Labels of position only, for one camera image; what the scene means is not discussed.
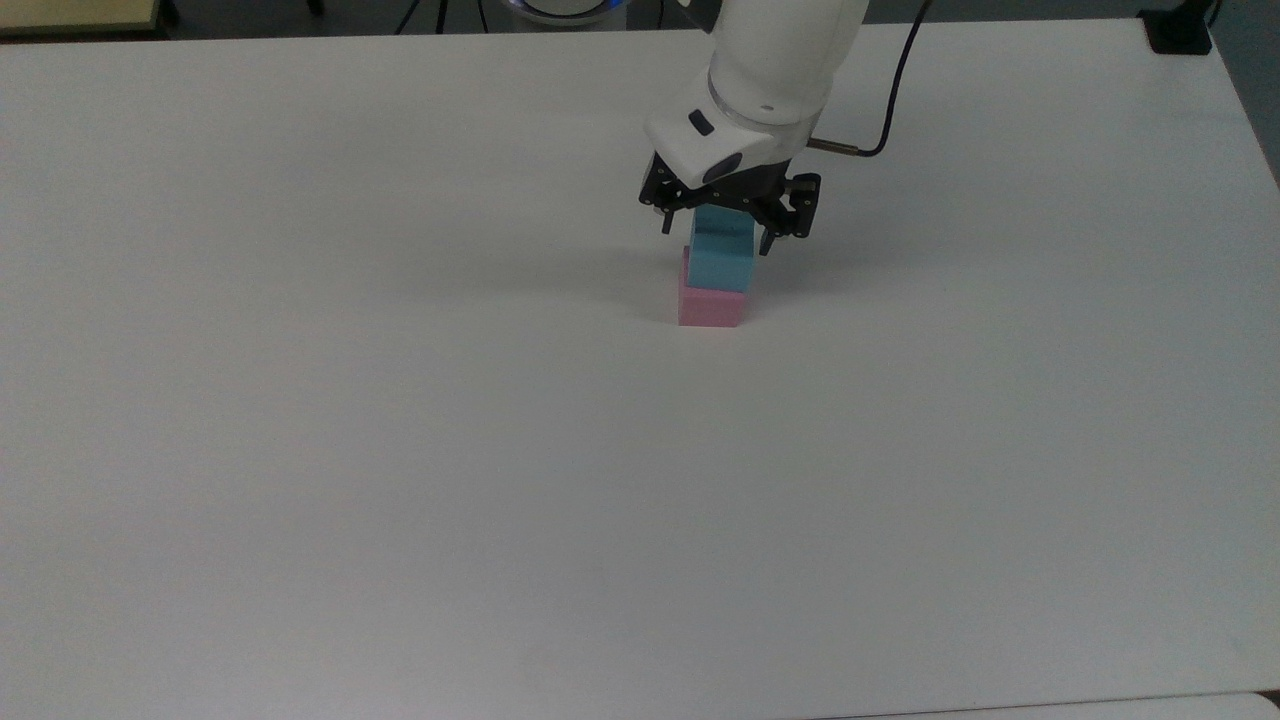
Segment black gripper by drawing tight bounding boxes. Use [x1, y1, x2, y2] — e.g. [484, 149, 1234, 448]
[639, 152, 823, 258]

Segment blue cube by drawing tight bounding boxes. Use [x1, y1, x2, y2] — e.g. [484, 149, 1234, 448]
[686, 203, 758, 294]

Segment pink cube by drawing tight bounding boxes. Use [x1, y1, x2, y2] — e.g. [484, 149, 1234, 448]
[677, 246, 749, 329]

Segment black tripod legs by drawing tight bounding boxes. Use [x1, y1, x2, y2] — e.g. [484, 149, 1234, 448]
[394, 0, 493, 37]

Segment wooden desk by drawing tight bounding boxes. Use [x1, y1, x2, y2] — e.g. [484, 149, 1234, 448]
[0, 0, 167, 41]

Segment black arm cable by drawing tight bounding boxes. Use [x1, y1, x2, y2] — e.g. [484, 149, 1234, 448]
[808, 0, 937, 160]

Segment robot base with blue ring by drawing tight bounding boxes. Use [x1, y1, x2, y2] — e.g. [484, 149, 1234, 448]
[505, 0, 637, 27]

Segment black mount clamp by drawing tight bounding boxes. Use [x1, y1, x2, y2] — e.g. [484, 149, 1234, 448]
[1138, 0, 1224, 57]

